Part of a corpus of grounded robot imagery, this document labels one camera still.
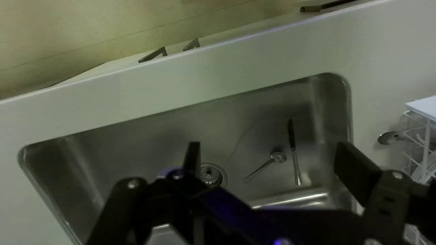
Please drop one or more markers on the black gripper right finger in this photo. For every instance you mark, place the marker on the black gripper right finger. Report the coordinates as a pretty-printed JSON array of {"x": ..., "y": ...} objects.
[{"x": 386, "y": 198}]

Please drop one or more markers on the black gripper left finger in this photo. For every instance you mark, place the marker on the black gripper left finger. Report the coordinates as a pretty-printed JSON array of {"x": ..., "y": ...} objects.
[{"x": 137, "y": 204}]

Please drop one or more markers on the metal spoon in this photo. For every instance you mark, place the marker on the metal spoon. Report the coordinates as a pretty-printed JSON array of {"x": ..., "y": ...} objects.
[{"x": 276, "y": 156}]

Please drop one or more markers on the stainless steel sink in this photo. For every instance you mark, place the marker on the stainless steel sink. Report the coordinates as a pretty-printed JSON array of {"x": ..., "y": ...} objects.
[{"x": 137, "y": 149}]

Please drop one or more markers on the round metal sink drain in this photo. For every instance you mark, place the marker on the round metal sink drain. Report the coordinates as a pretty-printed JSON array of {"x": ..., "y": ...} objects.
[{"x": 213, "y": 172}]

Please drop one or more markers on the small grey metal piece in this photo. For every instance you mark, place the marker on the small grey metal piece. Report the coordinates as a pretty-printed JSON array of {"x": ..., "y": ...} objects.
[{"x": 387, "y": 136}]

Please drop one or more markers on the white flat board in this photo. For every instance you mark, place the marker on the white flat board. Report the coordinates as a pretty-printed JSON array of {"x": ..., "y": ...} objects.
[{"x": 424, "y": 107}]

